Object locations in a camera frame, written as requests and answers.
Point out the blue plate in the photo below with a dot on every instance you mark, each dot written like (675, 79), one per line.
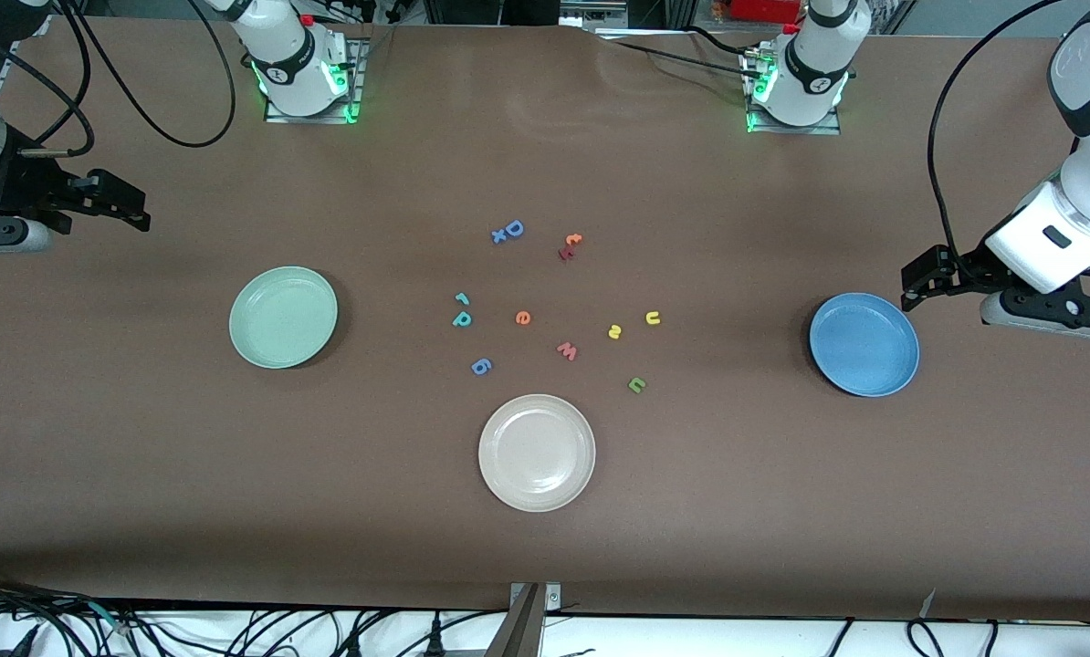
(864, 345)

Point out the grey metal beam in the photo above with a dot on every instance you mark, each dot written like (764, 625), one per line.
(518, 634)

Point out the blue foam letter D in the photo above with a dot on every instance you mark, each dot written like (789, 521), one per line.
(509, 230)

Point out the brown table cover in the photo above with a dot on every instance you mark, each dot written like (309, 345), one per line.
(143, 456)

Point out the light green plate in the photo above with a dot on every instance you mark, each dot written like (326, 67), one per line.
(282, 318)

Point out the small grey paper flap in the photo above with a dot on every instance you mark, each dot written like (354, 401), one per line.
(928, 602)

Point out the silver metal bracket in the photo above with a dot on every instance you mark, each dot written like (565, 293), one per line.
(552, 598)

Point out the black power plug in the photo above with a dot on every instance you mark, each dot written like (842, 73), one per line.
(434, 639)

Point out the beige plate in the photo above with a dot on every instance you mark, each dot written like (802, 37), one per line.
(536, 453)

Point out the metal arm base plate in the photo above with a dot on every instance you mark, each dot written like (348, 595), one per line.
(801, 130)
(356, 91)

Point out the teal foam letter p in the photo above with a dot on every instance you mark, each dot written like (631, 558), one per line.
(462, 320)

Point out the blue foam letter g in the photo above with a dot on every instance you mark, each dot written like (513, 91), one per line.
(482, 362)

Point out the pink foam letter w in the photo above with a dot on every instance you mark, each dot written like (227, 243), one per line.
(568, 352)

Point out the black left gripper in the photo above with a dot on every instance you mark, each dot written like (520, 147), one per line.
(969, 268)

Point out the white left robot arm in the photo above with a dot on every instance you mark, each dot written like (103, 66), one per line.
(814, 68)

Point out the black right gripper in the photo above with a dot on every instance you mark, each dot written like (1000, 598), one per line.
(36, 182)

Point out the red box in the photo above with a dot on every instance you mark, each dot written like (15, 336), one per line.
(764, 9)

